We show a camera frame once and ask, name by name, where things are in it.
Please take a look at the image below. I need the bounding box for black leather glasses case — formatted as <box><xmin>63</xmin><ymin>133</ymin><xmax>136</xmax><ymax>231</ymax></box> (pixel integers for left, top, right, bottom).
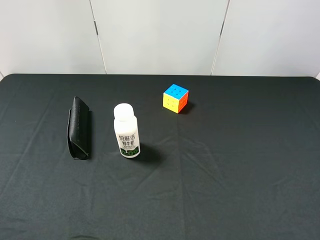
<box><xmin>67</xmin><ymin>96</ymin><xmax>92</xmax><ymax>160</ymax></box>

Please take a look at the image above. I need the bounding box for colourful puzzle cube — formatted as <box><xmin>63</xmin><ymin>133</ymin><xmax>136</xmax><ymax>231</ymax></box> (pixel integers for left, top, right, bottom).
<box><xmin>162</xmin><ymin>84</ymin><xmax>189</xmax><ymax>114</ymax></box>

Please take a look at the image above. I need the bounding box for white milk bottle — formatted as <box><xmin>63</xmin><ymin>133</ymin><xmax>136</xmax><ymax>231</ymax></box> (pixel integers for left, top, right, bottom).
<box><xmin>113</xmin><ymin>103</ymin><xmax>141</xmax><ymax>159</ymax></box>

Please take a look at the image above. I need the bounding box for black tablecloth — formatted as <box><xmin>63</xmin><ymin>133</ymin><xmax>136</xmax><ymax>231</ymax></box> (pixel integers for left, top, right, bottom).
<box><xmin>0</xmin><ymin>74</ymin><xmax>320</xmax><ymax>240</ymax></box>

